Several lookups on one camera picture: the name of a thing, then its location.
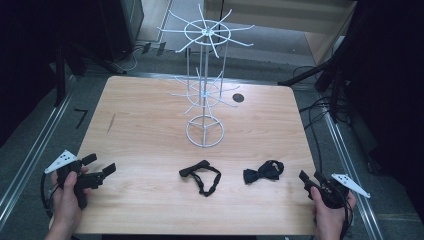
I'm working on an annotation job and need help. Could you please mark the black bow tie with strap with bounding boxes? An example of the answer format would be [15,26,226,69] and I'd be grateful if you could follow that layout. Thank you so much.
[178,159,223,198]

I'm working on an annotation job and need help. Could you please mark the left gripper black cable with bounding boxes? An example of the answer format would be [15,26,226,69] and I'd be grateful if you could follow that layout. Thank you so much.
[40,171,59,219]

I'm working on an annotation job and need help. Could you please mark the person's right hand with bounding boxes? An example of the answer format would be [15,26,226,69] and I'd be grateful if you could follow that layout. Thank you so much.
[310,185,358,232]

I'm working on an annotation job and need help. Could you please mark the dark cabinet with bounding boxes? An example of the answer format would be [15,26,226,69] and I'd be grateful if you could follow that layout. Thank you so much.
[99,0,145,63]

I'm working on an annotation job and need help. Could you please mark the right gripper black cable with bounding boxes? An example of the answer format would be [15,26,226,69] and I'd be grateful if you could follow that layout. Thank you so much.
[339,196,355,240]

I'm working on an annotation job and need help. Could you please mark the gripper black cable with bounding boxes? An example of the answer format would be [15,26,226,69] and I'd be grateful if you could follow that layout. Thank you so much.
[40,171,59,219]
[339,196,355,240]

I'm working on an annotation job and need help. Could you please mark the black floor cables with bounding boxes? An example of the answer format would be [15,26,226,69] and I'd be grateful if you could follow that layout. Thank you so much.
[292,64,339,176]

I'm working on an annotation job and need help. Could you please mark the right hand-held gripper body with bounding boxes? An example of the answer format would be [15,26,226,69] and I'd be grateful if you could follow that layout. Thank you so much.
[309,172,372,210]

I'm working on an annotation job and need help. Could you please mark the black metal stand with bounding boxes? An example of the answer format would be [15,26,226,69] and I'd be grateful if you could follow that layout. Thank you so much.
[53,41,128,108]
[277,58,356,123]

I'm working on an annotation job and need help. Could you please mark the metal floor rail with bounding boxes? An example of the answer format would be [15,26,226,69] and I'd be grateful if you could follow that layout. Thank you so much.
[0,75,78,232]
[321,111,385,240]

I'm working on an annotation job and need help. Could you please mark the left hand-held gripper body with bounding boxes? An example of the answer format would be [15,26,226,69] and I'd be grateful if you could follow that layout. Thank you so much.
[44,149,105,211]

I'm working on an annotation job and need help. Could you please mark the black plug with cable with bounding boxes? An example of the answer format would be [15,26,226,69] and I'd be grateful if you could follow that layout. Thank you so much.
[123,41,152,73]

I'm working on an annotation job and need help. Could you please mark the white wire rack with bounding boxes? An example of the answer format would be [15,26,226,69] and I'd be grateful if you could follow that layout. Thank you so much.
[156,3,256,149]

